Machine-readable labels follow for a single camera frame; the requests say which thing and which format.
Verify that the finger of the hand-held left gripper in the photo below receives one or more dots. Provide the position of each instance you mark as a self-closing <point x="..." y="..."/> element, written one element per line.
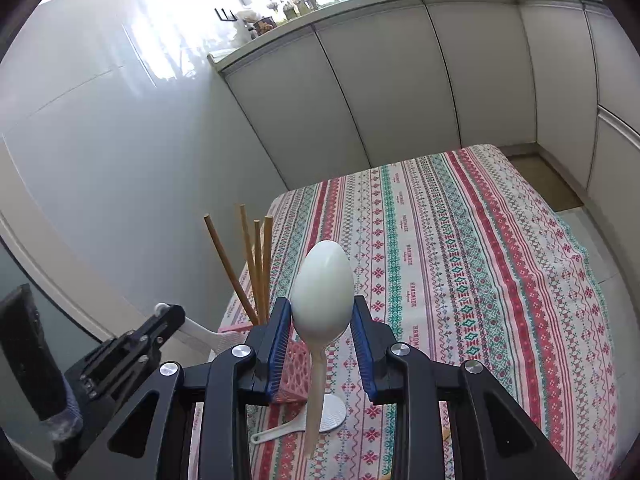
<point x="125" y="370"/>
<point x="160" y="327"/>

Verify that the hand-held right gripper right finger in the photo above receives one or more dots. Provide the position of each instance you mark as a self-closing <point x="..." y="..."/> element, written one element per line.
<point x="361" y="345"/>

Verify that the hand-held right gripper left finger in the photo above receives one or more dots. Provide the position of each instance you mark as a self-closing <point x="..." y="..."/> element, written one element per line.
<point x="279" y="340"/>

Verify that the pink lattice utensil holder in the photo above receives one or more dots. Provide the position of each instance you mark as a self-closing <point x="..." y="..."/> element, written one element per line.
<point x="292" y="375"/>

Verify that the wooden chopstick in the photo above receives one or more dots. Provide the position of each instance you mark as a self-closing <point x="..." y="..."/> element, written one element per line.
<point x="258" y="270"/>
<point x="248" y="255"/>
<point x="227" y="270"/>
<point x="268" y="260"/>

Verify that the white plastic rice paddle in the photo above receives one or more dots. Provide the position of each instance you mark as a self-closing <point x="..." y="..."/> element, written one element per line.
<point x="332" y="412"/>

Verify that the striped patterned tablecloth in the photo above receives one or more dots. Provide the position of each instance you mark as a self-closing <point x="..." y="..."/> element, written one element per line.
<point x="450" y="260"/>

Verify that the olive floor mat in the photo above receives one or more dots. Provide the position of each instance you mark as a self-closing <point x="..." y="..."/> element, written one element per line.
<point x="545" y="182"/>

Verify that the white kitchen cabinets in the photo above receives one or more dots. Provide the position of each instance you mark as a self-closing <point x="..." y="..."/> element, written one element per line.
<point x="390" y="85"/>

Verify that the group of small jars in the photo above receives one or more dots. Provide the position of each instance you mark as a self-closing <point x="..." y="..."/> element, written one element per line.
<point x="290" y="7"/>

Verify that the white kitchen countertop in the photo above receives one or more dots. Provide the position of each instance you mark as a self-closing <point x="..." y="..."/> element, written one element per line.
<point x="350" y="1"/>

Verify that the black wall hook rack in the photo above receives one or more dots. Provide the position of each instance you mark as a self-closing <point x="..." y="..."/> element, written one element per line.
<point x="226" y="15"/>

